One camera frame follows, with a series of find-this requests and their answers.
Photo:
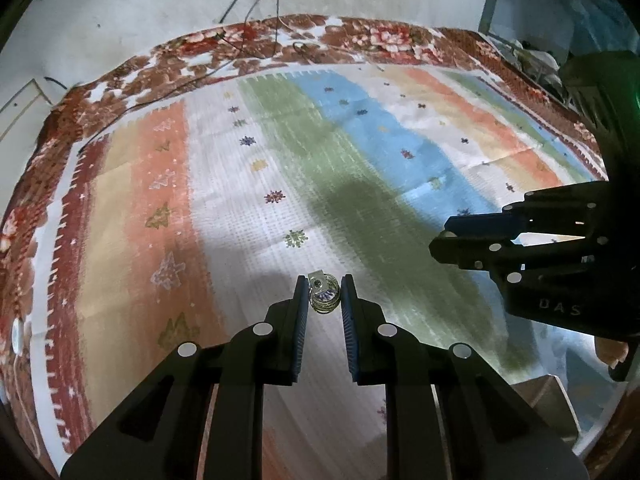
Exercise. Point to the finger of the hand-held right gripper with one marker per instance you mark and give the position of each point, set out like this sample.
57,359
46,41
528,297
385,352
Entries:
540,257
550,205

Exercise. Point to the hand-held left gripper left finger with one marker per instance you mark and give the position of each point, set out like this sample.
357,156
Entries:
300,332

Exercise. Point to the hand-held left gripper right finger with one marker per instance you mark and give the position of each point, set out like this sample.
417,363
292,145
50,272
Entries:
350,332

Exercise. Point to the person's right hand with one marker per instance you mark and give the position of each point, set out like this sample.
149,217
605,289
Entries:
612,352

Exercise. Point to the blue plastic sheet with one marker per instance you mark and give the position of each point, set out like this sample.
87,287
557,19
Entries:
575,10

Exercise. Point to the striped pastel mat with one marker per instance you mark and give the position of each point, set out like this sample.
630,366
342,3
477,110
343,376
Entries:
350,160

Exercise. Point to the colourful striped patterned tablecloth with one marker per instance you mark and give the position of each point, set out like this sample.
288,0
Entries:
380,35

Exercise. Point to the white bed headboard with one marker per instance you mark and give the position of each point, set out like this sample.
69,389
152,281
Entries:
25,105

